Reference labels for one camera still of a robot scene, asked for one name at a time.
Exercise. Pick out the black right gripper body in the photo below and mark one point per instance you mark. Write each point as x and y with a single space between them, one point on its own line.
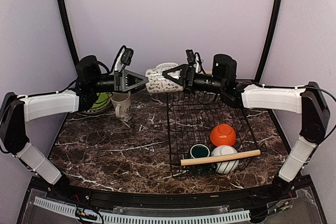
214 84

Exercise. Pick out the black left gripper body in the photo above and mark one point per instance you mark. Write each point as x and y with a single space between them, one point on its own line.
112 86

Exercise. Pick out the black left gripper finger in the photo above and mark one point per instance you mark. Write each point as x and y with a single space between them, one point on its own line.
134 85
129 75

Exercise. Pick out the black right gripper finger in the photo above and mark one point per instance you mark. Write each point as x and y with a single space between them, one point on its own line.
176 77
178 70

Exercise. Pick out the white cup with black characters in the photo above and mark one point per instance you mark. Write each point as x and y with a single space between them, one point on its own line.
157 83

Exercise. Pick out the green leaf-shaped dish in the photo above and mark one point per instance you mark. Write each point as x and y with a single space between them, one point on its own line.
104 99

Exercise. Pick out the white mug with grey pattern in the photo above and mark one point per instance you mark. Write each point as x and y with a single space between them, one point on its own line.
122 105

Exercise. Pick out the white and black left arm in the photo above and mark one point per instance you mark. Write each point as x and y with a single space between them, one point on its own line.
17 111

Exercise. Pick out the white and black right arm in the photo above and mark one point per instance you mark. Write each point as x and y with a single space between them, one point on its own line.
307 100

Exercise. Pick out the orange bowl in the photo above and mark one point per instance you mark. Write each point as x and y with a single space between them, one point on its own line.
223 134

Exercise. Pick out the dark green cup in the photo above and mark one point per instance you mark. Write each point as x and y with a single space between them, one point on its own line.
199 151

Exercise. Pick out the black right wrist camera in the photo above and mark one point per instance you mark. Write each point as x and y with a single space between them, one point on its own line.
194 60

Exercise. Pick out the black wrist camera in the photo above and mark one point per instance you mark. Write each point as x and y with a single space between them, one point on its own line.
194 60
124 58

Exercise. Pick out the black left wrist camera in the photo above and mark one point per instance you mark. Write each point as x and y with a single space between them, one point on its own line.
124 58

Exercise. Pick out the black wire dish rack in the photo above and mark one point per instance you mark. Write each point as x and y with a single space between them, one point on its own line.
201 125

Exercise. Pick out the white slotted cable duct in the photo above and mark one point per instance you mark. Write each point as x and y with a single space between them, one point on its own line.
145 215

